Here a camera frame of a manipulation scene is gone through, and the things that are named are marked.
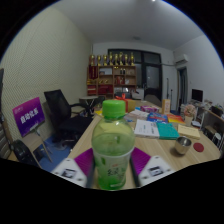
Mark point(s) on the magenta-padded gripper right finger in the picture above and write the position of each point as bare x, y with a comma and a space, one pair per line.
141, 160

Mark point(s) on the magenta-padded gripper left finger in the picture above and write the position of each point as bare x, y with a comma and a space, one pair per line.
83, 161

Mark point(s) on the green tea bottle green cap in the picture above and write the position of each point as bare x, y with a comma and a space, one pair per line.
113, 146

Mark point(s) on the teal book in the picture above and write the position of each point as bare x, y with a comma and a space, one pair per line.
167, 131

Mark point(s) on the small steel cup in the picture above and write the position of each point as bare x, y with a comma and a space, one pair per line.
183, 145

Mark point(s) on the blue printed book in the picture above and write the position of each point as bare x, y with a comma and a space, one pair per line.
157, 117

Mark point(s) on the pink flat box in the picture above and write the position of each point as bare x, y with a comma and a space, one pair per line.
149, 109

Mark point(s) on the black office chair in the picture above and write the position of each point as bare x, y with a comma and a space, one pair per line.
61, 113

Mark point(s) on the orange book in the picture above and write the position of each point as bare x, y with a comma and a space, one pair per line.
175, 118

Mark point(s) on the yellow gift box red ribbon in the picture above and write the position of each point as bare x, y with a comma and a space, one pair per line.
130, 105

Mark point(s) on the flat round red coaster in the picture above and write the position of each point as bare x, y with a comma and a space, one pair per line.
198, 147

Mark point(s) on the black bag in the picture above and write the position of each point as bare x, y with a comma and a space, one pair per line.
25, 153

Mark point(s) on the tan upright carton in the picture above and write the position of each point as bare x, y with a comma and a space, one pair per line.
166, 106

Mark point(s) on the small round side table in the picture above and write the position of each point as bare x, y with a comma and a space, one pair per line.
90, 100

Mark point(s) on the flower bouquet in cup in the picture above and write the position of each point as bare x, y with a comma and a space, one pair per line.
190, 111

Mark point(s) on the purple sign board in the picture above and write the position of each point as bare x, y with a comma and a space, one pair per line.
28, 116

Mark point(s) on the white round stool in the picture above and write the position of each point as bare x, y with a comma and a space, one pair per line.
218, 137

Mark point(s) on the cluttered wooden side desk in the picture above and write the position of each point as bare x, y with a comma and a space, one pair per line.
213, 116

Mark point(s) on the black framed glass door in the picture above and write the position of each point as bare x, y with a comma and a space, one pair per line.
151, 76

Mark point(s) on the black computer monitor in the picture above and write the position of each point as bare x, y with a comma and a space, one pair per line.
197, 95

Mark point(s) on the wooden shelf unit with trophies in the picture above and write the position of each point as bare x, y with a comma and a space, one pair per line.
111, 75

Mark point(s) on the white wall air conditioner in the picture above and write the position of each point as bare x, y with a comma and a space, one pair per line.
181, 59

